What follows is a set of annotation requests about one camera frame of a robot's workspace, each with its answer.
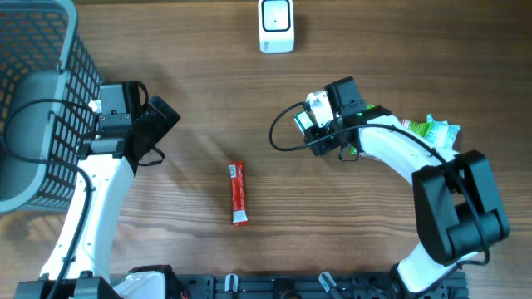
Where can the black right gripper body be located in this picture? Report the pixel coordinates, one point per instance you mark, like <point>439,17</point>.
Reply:
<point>327,137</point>

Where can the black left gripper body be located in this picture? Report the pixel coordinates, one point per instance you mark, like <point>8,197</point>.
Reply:
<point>155,124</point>

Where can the green white small box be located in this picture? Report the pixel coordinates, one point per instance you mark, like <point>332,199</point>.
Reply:
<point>303,121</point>

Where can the green gummy candy bag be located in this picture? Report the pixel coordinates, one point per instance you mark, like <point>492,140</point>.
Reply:
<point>419,128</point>

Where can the red stick packet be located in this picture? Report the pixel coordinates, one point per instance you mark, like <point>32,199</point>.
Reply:
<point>239,214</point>

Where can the light blue tissue pack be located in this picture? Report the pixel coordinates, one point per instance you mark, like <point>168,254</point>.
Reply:
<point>441,133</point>

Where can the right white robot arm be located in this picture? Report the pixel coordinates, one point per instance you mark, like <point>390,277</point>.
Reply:
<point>459,212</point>

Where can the white barcode scanner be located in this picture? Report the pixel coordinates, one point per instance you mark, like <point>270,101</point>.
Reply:
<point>276,26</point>

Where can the grey plastic mesh basket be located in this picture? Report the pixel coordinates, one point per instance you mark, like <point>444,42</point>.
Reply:
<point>47,81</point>

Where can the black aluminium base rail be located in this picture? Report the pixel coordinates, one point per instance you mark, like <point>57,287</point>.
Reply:
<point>282,286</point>

